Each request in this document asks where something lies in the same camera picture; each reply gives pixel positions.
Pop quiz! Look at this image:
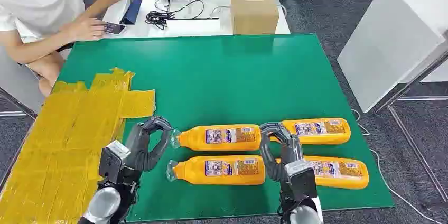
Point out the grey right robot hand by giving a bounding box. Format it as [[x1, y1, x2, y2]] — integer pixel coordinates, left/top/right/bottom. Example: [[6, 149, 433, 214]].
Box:
[[259, 122, 304, 183]]

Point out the person's right hand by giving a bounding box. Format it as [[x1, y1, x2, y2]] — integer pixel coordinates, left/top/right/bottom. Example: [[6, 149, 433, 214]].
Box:
[[65, 18, 106, 42]]

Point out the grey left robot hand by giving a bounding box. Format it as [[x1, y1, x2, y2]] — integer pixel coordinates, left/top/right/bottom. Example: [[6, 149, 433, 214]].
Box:
[[124, 116, 174, 173]]

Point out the orange drink bottle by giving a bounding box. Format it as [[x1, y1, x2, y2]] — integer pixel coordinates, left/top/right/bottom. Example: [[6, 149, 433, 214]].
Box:
[[269, 118, 352, 145], [275, 155, 370, 191], [165, 155, 266, 185], [171, 124, 262, 152]]

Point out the smartphone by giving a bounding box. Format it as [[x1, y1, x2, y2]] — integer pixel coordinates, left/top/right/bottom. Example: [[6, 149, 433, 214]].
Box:
[[102, 22, 127, 35]]

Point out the tablet in blue case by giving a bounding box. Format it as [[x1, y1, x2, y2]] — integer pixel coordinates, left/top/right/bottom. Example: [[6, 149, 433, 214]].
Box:
[[119, 0, 144, 26]]

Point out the person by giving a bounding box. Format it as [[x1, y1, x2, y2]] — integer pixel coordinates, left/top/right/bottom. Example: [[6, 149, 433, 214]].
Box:
[[0, 0, 126, 98]]

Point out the yellow sheet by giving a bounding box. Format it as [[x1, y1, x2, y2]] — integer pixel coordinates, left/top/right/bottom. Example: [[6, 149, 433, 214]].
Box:
[[0, 67, 157, 224]]

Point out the grey side panel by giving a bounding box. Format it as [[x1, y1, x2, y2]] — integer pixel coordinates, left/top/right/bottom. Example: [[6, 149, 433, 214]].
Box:
[[0, 45, 47, 119]]

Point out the green mat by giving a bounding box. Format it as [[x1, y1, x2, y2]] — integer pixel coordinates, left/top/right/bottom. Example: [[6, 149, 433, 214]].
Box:
[[51, 33, 397, 223]]

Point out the cardboard box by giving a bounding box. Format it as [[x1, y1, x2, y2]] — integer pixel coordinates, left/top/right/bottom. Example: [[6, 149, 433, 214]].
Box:
[[230, 0, 281, 35]]

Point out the large white board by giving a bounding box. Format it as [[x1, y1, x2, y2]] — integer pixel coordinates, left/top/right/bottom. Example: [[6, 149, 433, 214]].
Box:
[[337, 0, 448, 114]]

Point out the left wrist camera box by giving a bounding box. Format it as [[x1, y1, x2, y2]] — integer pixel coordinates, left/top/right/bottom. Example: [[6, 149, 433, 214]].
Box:
[[98, 140, 131, 185]]

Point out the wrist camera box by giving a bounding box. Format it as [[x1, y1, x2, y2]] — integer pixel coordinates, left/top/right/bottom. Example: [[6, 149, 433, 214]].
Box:
[[98, 140, 131, 185], [284, 159, 319, 203]]

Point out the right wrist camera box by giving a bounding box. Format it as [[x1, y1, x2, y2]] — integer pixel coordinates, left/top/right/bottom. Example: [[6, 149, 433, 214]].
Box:
[[284, 159, 319, 203]]

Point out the black cable bundle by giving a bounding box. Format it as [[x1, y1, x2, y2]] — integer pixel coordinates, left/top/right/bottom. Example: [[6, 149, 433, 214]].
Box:
[[145, 0, 206, 30]]

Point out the white floor cable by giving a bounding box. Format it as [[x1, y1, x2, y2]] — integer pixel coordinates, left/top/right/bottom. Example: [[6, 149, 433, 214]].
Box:
[[351, 108, 439, 224]]

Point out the metal frame leg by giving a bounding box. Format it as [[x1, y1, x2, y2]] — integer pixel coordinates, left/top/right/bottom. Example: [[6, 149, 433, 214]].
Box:
[[374, 50, 448, 203]]

